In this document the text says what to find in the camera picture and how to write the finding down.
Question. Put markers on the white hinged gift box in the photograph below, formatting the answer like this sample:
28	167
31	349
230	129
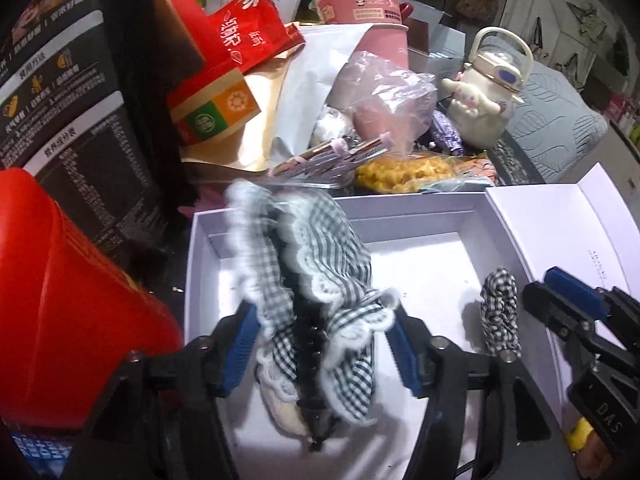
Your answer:
425	260

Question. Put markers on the person's right hand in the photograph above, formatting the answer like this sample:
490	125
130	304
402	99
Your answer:
594	460

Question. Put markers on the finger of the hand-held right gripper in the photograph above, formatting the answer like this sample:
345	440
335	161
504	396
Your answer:
575	291
555	310

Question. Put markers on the tall pink paper cup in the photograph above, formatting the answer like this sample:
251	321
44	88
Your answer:
385	45

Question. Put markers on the red box with coloured squares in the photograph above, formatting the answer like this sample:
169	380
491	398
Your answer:
215	105

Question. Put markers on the grey white carton box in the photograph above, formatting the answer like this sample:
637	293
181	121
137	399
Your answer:
440	45

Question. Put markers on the tan kraft paper bag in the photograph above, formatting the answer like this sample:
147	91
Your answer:
260	125

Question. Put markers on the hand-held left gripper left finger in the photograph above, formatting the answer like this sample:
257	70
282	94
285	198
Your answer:
240	350

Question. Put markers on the pink printed paper cup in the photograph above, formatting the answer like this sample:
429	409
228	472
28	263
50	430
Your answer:
360	5

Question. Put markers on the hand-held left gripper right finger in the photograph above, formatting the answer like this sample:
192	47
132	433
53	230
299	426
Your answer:
402	355

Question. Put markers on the purple wrapper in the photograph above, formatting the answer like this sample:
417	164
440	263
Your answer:
445	132

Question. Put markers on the grey quilted cushion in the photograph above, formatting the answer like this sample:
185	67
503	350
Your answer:
555	120

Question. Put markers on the yellow snack packet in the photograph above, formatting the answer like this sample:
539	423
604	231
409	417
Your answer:
400	175

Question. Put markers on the white cartoon water bottle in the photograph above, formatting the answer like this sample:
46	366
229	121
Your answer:
480	105

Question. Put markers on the gingham scrunchie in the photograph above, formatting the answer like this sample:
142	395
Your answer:
500	310

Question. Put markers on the black printed bag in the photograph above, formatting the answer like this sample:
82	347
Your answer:
100	160

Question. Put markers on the white fluffy ball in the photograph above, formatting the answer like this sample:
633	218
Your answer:
332	127

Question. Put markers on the clear plastic bag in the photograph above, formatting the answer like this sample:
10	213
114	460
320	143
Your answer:
390	95

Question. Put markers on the gingham bow hair claw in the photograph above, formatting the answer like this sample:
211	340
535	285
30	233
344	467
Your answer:
320	240

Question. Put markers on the red snack bag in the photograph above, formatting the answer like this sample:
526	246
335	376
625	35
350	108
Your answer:
250	30

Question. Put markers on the white paper envelope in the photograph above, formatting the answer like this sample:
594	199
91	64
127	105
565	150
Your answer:
305	100

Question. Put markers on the blue printed packet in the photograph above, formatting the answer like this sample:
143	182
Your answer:
40	452

